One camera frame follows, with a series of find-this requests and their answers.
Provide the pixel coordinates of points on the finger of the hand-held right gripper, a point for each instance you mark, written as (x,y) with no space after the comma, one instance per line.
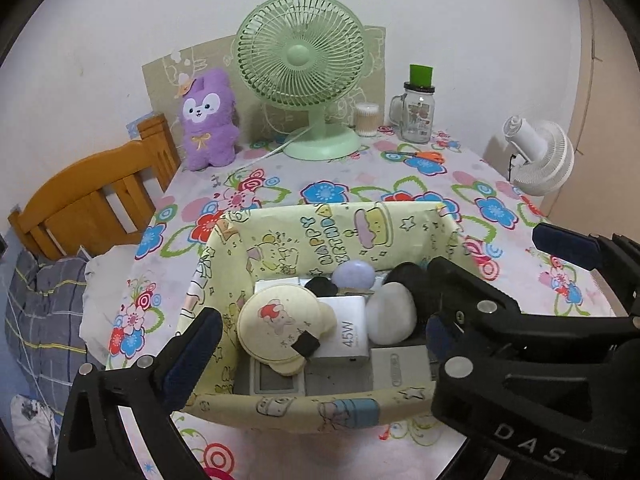
(480,290)
(565,245)

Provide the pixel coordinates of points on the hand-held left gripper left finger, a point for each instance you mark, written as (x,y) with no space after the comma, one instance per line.
(192,360)

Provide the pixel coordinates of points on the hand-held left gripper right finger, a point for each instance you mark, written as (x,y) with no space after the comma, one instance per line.
(435,335)

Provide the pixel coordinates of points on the white oval case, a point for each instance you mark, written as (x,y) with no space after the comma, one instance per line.
(390,315)

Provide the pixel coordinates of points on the black round cup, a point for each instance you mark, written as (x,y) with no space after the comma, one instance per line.
(405,275)

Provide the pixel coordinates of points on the white rectangular device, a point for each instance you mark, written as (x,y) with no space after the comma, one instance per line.
(275,380)

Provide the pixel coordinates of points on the white charger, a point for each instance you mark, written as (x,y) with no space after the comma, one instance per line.
(350,330)

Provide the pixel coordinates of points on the cream round bear-print case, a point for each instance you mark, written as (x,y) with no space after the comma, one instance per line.
(275,325)

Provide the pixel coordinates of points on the purple round case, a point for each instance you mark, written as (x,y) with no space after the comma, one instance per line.
(352,275)

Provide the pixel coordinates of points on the small black block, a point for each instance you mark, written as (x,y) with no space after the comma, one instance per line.
(306,346)

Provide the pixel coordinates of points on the small black round item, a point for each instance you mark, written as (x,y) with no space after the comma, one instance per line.
(320,287)

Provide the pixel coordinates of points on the yellow printed storage box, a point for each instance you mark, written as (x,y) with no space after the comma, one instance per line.
(300,240)

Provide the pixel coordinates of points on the white standing fan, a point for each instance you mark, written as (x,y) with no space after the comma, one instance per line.
(545,155)

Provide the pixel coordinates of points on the blue plaid blanket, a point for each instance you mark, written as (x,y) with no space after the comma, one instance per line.
(45,320)

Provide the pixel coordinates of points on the beige door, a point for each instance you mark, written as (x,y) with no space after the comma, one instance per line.
(610,85)

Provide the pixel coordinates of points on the floral tablecloth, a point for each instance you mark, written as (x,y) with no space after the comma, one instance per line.
(350,185)

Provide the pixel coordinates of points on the blue patterned cloth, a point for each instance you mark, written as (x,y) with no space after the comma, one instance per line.
(32,435)

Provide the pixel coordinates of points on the glass mug jar green lid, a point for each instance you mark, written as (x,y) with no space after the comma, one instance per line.
(415,115)

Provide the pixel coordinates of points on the wooden bed headboard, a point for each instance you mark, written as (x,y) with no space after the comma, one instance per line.
(75,200)

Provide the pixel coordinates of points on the cotton swab jar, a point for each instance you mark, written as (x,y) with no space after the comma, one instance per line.
(367,120)

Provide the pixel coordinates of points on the purple plush toy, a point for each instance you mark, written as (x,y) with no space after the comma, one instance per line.
(207,125)

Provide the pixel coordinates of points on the blue paper piece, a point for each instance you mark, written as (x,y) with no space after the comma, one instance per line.
(137,126)

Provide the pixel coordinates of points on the beige patterned board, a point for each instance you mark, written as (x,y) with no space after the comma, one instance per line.
(160,85)

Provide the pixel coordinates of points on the green desk fan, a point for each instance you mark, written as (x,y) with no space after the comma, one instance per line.
(300,55)

